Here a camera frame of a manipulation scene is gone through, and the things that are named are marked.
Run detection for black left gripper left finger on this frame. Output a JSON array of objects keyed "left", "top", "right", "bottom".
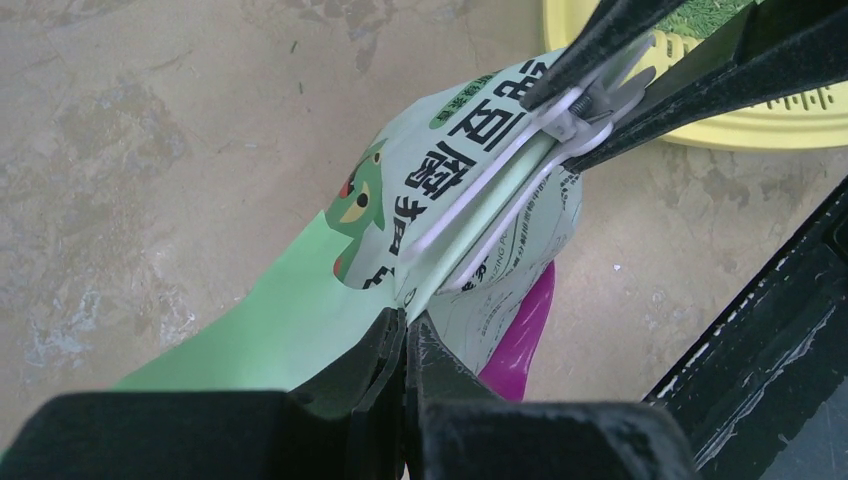
[{"left": 1, "top": 308, "right": 406, "bottom": 479}]

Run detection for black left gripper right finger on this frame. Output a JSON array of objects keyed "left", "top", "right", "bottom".
[{"left": 406, "top": 313, "right": 700, "bottom": 479}]

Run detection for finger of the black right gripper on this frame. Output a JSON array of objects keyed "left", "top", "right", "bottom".
[
  {"left": 520, "top": 0, "right": 684, "bottom": 111},
  {"left": 563, "top": 1, "right": 847, "bottom": 173}
]

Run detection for yellow sifting litter tray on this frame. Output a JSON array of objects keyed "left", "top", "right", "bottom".
[{"left": 541, "top": 0, "right": 848, "bottom": 154}]

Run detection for green cat litter bag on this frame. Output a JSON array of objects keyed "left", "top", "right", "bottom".
[{"left": 117, "top": 53, "right": 582, "bottom": 393}]

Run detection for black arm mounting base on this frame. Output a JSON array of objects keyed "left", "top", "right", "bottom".
[{"left": 647, "top": 184, "right": 847, "bottom": 479}]

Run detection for purple plastic litter scoop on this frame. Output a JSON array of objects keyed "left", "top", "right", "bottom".
[{"left": 478, "top": 262, "right": 556, "bottom": 402}]

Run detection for green cat litter granules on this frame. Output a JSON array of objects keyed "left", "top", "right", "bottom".
[{"left": 654, "top": 0, "right": 751, "bottom": 40}]

